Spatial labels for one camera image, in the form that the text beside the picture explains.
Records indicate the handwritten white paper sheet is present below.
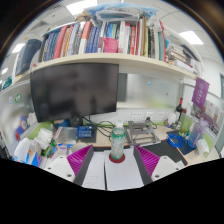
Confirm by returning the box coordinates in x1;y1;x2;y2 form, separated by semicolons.
81;151;108;191

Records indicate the white tissue pack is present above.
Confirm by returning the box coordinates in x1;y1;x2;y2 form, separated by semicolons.
196;137;211;157

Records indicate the dark blue mouse pad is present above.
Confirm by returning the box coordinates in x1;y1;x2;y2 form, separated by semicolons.
166;129;196;156

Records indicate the purple water bottle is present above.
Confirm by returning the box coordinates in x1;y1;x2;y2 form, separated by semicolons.
187;116;208;150

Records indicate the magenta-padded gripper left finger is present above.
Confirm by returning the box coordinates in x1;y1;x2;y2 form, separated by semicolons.
43;144;95;187

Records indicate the white wall power outlet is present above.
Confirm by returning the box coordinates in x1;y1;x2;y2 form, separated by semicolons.
155;111;167;122
144;111;156;122
130;111;145;123

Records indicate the green-labelled clear drink bottle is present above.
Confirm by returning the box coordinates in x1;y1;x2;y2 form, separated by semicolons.
109;120;127;161

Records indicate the black computer monitor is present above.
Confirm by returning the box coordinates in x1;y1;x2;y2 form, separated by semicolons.
29;62;120;128

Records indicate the clear plastic box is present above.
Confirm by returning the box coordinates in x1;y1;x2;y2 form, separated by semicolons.
52;126;80;145

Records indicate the dark wine bottle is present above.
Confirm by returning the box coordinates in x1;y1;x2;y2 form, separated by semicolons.
175;96;184;122

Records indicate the blue snack packet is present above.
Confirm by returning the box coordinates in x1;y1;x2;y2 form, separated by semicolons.
76;124;96;141

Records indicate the grey metal laptop stand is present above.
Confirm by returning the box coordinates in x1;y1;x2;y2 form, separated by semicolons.
127;119;162;147

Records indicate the blank white paper sheet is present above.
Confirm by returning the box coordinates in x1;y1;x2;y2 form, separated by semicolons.
103;147;145;192

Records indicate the coiled blue cable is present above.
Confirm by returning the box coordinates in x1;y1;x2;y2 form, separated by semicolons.
166;133;186;149

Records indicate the translucent green container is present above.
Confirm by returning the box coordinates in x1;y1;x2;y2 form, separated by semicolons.
179;114;193;136

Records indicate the black cables bundle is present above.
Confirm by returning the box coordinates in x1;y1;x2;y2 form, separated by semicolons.
82;115;116;138

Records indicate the purple hanging banner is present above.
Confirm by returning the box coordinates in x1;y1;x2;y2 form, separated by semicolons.
190;76;211;111

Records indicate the black desk mat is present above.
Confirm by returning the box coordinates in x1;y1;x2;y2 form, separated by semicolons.
92;137;188;168

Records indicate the stack of white napkins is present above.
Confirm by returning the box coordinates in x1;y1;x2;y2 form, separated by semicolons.
34;126;55;150

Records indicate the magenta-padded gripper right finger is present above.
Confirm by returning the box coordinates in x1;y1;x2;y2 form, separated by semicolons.
132;144;186;187

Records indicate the wall shelf with books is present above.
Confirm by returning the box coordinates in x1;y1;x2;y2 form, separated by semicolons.
13;2;205;82

